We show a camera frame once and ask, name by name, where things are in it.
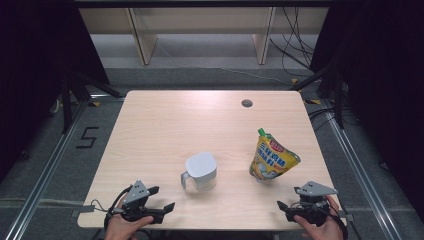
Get dark curtain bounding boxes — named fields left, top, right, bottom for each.
left=0, top=0, right=112, bottom=183
left=309, top=0, right=424, bottom=223

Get white floor cable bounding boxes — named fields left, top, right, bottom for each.
left=155, top=42, right=292, bottom=85

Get person's right hand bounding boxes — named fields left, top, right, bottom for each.
left=292, top=194, right=345, bottom=240

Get bundle of black cables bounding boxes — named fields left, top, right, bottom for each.
left=269, top=7, right=322, bottom=78

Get left hand-held gripper cable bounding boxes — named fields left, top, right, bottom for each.
left=90, top=185, right=134, bottom=232

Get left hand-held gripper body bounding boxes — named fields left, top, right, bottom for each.
left=112, top=179, right=152, bottom=224

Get black floor cables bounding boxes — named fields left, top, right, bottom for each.
left=307, top=107, right=335, bottom=133

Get aluminium floor rail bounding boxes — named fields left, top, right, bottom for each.
left=323, top=99, right=398, bottom=240
left=3, top=95, right=93, bottom=240

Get right hand-held gripper cable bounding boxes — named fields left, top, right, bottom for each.
left=328, top=199, right=350, bottom=240

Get grey tape strip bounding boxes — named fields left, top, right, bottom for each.
left=70, top=204, right=97, bottom=218

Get black metal stand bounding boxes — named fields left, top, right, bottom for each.
left=59, top=70, right=125, bottom=135
left=289, top=62, right=346, bottom=130

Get person's left hand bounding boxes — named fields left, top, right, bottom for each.
left=104, top=194, right=155, bottom=240

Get light wooden shelf unit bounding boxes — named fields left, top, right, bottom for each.
left=79, top=7, right=330, bottom=66

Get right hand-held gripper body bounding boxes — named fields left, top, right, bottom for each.
left=285, top=180, right=339, bottom=228

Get white lidded seasoning jar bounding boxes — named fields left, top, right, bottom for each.
left=180, top=151, right=219, bottom=193

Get yellow seasoning pouch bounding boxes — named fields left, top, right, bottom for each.
left=248, top=127, right=302, bottom=183

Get hand-held gripper cable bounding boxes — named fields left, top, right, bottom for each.
left=328, top=199, right=350, bottom=240
left=90, top=185, right=134, bottom=232

